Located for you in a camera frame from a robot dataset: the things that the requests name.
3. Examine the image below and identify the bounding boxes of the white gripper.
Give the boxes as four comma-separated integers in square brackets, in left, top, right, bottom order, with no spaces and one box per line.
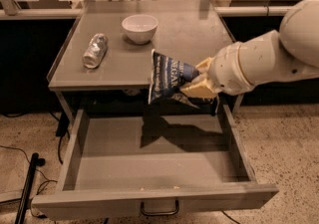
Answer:
[179,42,254,99]

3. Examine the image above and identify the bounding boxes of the blue chip bag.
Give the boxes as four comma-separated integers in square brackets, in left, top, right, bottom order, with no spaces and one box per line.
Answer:
[148,50,199,108]

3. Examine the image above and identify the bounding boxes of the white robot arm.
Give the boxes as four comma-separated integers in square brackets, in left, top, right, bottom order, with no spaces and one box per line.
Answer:
[180,0,319,99]

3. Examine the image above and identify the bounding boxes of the grey counter cabinet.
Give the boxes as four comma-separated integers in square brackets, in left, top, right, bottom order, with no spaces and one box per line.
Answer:
[46,0,257,126]

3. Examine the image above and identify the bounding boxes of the grey open drawer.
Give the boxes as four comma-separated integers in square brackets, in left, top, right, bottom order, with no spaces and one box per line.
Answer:
[32,106,278,221]

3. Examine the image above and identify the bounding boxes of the white ceramic bowl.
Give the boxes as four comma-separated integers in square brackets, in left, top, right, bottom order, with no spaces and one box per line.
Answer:
[122,14,159,44]

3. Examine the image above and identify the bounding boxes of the crushed clear plastic bottle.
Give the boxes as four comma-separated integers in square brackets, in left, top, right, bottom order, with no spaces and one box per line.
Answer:
[82,33,109,69]

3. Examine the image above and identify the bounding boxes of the black pole on floor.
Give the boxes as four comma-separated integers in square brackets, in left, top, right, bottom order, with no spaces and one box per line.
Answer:
[14,152,45,224]

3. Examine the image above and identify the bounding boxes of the white horizontal rail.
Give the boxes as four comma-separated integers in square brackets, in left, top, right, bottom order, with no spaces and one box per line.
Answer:
[0,4,295,21]

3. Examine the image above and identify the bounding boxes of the black metal drawer handle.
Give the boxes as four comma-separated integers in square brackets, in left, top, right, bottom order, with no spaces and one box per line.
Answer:
[140,200,179,217]

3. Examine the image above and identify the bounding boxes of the black floor cable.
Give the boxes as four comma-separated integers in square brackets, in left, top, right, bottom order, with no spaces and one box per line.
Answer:
[0,144,58,199]

